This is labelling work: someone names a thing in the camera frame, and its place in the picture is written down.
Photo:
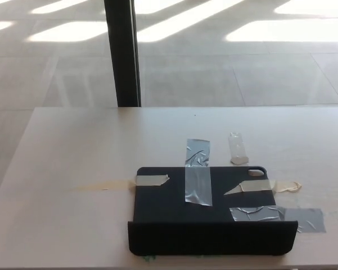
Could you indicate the beige masking tape strip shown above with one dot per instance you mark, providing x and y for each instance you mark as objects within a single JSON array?
[{"x": 149, "y": 180}]

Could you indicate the black folding tablet cover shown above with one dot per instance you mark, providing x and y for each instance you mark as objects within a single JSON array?
[{"x": 168, "y": 213}]

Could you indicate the wide grey duct tape strip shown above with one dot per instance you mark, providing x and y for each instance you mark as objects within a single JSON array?
[{"x": 270, "y": 215}]

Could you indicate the long grey duct tape strip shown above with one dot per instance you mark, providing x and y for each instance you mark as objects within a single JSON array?
[{"x": 198, "y": 171}]

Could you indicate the clear tape piece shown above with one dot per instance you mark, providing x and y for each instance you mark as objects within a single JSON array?
[{"x": 237, "y": 149}]

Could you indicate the black window frame post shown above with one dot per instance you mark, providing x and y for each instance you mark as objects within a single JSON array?
[{"x": 123, "y": 53}]

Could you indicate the beige masking tape with curled end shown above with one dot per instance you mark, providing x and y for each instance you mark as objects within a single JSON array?
[{"x": 265, "y": 186}]

